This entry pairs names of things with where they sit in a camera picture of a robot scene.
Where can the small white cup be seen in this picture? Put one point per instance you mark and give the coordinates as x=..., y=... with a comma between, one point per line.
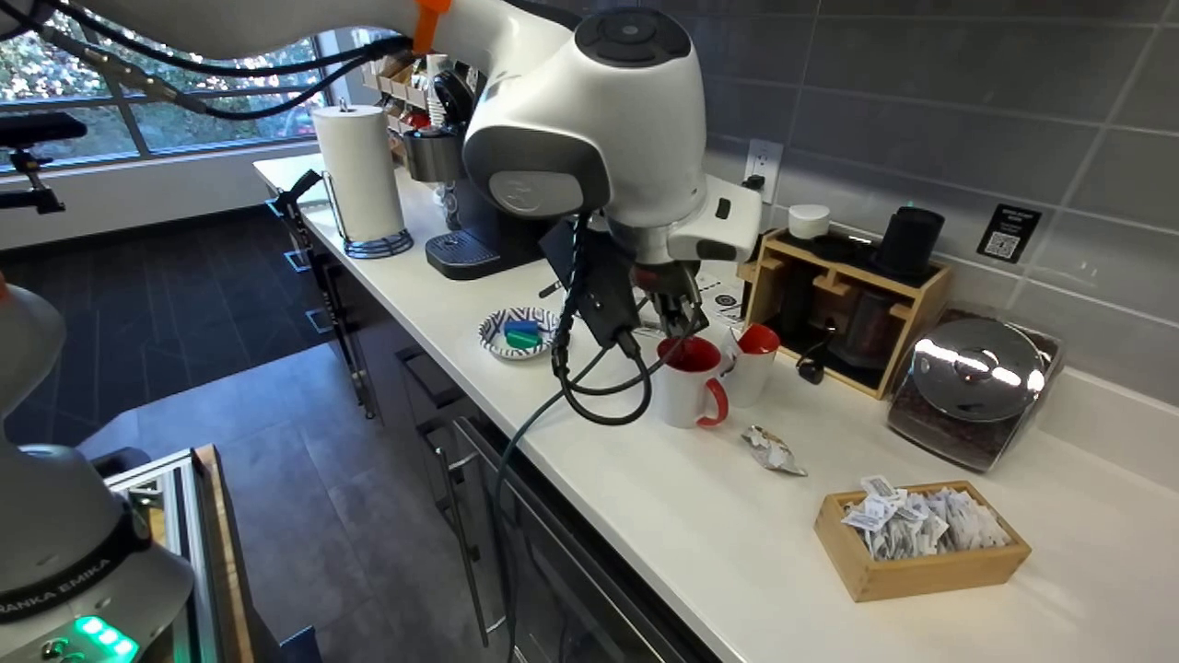
x=809, y=222

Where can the white packets pile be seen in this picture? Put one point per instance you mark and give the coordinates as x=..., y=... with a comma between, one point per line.
x=924, y=520

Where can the white wall outlet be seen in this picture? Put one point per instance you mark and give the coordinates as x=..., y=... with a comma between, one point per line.
x=761, y=159

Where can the black round knob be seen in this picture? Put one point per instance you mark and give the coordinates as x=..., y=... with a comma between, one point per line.
x=814, y=369

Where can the black cylinder container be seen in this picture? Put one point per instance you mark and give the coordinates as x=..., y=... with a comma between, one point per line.
x=914, y=241

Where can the blue white patterned bowl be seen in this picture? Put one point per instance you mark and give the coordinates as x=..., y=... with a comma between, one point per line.
x=494, y=336

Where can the wooden organizer rack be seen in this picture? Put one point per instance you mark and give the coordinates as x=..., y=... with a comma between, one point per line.
x=904, y=315

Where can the aluminum frame cart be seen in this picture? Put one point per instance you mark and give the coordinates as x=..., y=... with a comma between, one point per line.
x=187, y=528

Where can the black coffee machine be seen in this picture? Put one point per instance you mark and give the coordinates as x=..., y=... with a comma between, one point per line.
x=475, y=245

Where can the white paper towel roll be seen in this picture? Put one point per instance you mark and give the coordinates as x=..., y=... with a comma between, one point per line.
x=360, y=169

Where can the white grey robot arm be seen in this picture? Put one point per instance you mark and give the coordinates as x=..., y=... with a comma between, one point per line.
x=575, y=111

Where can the wooden tray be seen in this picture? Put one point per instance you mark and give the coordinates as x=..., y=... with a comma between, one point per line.
x=914, y=575

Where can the black camera tripod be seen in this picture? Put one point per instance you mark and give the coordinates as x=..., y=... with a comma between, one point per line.
x=32, y=151

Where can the black wall sign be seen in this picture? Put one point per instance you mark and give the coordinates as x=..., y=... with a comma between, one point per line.
x=1009, y=234

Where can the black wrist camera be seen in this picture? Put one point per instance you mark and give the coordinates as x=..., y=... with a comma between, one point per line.
x=605, y=282

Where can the paper towel holder base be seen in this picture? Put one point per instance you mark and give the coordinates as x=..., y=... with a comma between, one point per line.
x=382, y=246

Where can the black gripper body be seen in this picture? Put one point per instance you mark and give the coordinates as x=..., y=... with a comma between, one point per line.
x=667, y=278

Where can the crumpled silver utensil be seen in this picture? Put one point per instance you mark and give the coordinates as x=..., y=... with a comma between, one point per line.
x=777, y=449

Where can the white mug red interior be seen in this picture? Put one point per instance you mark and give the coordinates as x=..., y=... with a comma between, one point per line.
x=758, y=365

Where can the window with frame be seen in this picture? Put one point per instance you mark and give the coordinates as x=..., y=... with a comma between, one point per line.
x=59, y=84

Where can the dark cabinet front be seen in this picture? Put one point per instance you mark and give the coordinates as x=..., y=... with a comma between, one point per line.
x=553, y=575

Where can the coffee pod rack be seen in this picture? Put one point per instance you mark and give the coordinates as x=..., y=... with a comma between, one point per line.
x=430, y=111

